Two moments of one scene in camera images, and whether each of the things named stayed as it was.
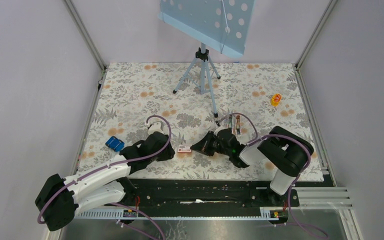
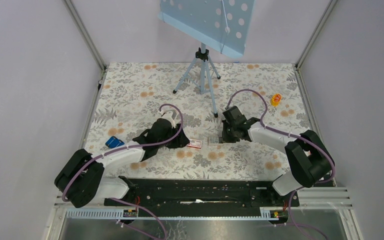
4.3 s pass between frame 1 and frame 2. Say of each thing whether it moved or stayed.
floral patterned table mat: stayed
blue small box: stayed
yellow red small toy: stayed
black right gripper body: moved
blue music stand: stayed
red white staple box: moved
